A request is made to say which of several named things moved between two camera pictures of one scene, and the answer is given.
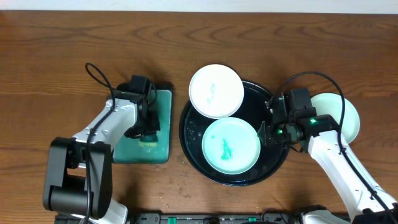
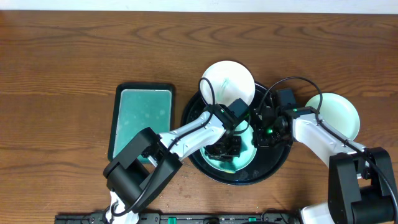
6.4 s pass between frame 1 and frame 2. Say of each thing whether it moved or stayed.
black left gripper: moved
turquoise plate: stayed
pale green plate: stayed
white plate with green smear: moved
